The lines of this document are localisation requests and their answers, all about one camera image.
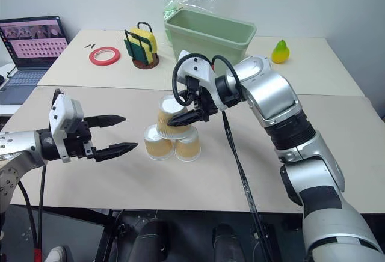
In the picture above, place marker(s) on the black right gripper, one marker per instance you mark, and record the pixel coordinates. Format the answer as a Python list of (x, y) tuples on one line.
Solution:
[(205, 102)]

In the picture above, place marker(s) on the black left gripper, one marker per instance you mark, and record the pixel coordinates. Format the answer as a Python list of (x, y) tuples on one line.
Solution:
[(78, 141)]

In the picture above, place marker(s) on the tan paper cup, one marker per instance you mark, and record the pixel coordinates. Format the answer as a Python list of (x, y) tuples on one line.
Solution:
[(165, 117), (188, 149), (158, 148)]

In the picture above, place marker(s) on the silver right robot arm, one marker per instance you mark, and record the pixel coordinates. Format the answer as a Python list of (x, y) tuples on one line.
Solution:
[(270, 93)]

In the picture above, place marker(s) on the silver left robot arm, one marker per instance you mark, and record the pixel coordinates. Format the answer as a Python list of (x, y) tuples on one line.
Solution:
[(18, 145)]

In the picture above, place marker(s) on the red tape roll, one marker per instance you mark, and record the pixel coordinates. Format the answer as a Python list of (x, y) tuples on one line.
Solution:
[(94, 56)]

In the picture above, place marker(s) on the green scouring pad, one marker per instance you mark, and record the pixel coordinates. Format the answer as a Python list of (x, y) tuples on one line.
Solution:
[(136, 48)]

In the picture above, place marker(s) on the yellow sponge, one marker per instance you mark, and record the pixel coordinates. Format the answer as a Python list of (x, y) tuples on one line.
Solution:
[(147, 38)]

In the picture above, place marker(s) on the green plastic bin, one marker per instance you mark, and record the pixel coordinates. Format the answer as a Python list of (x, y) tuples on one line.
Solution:
[(210, 27)]

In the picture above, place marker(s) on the dark rounded shape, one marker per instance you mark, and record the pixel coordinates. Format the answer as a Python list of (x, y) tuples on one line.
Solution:
[(228, 244), (152, 241)]

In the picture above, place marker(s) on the yellow green toy pear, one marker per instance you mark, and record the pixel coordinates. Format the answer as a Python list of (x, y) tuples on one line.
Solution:
[(280, 53)]

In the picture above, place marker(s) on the clear plastic bag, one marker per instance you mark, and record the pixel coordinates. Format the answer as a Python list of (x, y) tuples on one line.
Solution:
[(195, 2)]

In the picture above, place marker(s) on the open laptop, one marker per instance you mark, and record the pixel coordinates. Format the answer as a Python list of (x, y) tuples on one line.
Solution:
[(30, 48)]

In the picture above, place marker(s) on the white shoe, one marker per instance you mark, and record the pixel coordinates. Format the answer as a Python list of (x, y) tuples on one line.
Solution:
[(56, 254)]

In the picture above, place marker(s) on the red object under table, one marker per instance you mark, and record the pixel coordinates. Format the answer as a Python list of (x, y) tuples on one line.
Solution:
[(38, 254)]

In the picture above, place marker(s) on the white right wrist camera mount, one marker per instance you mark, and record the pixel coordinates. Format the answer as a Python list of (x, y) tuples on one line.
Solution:
[(198, 66)]

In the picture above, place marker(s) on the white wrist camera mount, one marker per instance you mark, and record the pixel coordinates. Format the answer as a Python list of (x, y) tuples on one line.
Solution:
[(57, 114), (198, 66)]

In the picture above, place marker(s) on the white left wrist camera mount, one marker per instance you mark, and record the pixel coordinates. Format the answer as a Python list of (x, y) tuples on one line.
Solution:
[(57, 114)]

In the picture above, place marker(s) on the black table frame leg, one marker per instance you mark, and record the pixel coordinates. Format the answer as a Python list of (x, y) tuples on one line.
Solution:
[(106, 238)]

